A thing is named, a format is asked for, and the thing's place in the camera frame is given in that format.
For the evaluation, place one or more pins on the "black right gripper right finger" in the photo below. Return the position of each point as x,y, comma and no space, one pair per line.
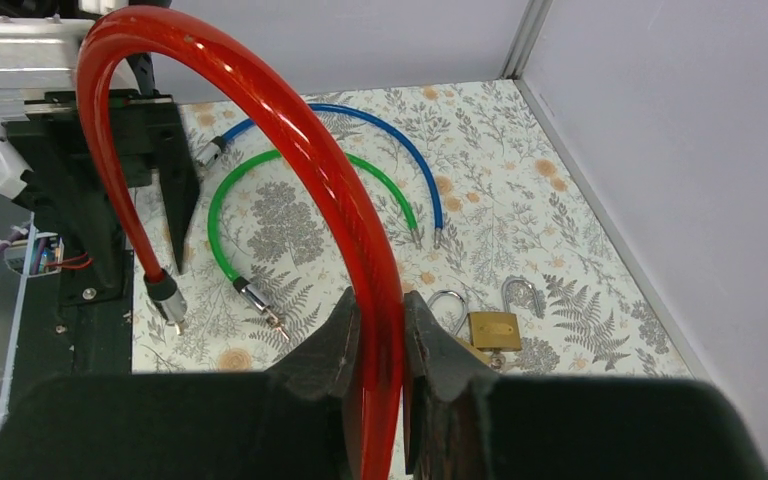
462,420

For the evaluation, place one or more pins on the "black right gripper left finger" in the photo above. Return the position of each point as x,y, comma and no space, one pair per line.
294,420

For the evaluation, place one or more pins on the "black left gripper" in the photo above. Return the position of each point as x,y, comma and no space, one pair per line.
92,112

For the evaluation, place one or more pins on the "red cable lock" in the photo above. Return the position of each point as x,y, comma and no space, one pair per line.
316,158

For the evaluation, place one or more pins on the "green cable lock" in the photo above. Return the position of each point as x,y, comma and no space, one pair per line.
245,287

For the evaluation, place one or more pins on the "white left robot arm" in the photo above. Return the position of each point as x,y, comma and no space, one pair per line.
46,167

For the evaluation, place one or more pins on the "brass padlock with label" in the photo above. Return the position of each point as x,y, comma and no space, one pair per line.
498,331

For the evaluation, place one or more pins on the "blue cable lock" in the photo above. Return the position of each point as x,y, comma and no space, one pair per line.
207,154

